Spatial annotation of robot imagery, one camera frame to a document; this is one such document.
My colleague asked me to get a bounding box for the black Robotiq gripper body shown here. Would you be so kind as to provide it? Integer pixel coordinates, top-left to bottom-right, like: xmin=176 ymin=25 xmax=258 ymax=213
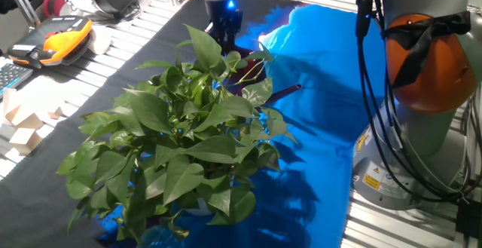
xmin=205 ymin=0 xmax=244 ymax=31

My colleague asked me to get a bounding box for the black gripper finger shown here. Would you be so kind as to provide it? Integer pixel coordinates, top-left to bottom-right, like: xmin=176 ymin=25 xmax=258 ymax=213
xmin=225 ymin=25 xmax=243 ymax=49
xmin=209 ymin=27 xmax=226 ymax=46

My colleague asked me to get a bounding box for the dark red watering can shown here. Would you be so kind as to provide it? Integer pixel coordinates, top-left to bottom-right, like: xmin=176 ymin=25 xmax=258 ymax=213
xmin=221 ymin=44 xmax=303 ymax=108

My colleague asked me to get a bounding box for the green pothos plant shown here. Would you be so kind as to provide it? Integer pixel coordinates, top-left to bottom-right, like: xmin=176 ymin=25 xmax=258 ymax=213
xmin=56 ymin=23 xmax=298 ymax=243

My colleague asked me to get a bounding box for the white plant pot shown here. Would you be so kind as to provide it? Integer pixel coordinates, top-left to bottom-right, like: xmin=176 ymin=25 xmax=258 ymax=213
xmin=184 ymin=197 xmax=215 ymax=217

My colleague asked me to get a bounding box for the blue and grey printed cloth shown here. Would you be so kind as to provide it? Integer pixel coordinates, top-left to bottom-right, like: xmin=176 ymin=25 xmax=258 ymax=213
xmin=0 ymin=0 xmax=389 ymax=248

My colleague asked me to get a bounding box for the orange black teach pendant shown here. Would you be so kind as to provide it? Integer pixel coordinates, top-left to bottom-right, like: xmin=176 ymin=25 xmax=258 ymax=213
xmin=7 ymin=14 xmax=94 ymax=70

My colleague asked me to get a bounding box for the red plastic object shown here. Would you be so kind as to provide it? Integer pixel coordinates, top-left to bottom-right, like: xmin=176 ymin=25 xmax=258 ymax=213
xmin=42 ymin=0 xmax=76 ymax=19

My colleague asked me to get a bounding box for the small wooden block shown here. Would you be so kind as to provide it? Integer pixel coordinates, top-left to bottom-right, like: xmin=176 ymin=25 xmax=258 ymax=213
xmin=47 ymin=106 xmax=64 ymax=121

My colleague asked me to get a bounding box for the black computer keyboard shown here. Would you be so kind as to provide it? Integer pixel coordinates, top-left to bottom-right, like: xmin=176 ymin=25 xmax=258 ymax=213
xmin=0 ymin=62 xmax=34 ymax=99

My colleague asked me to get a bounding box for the wooden wedge block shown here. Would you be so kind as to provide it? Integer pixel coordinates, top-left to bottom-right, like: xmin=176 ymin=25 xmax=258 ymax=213
xmin=4 ymin=104 xmax=44 ymax=130

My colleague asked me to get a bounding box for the wooden cube block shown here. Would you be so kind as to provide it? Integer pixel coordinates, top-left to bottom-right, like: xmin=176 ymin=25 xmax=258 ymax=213
xmin=8 ymin=127 xmax=43 ymax=155

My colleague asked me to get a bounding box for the black connector box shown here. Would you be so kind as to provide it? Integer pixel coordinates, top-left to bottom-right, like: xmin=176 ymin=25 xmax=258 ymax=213
xmin=455 ymin=198 xmax=482 ymax=240

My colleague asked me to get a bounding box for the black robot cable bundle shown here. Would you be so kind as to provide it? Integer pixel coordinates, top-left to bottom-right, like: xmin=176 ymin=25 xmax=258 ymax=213
xmin=355 ymin=0 xmax=482 ymax=204

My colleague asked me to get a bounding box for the black ribbon strap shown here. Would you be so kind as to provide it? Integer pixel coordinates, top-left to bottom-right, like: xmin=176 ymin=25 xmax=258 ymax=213
xmin=382 ymin=11 xmax=472 ymax=90

